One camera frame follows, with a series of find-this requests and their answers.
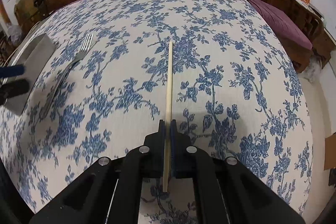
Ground grey metal tray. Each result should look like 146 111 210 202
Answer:
4 34 56 115

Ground steel fork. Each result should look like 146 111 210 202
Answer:
39 33 93 119

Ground cream chopstick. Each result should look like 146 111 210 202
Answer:
162 41 173 193

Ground stacked cardboard boxes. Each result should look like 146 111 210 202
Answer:
14 0 48 34

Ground blue floral tablecloth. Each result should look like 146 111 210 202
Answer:
0 0 314 224

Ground cardboard box on floor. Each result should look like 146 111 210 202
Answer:
324 133 336 170

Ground purple armchair cushion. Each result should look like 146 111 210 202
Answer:
249 0 313 50

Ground wooden side table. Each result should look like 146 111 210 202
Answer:
287 0 335 68

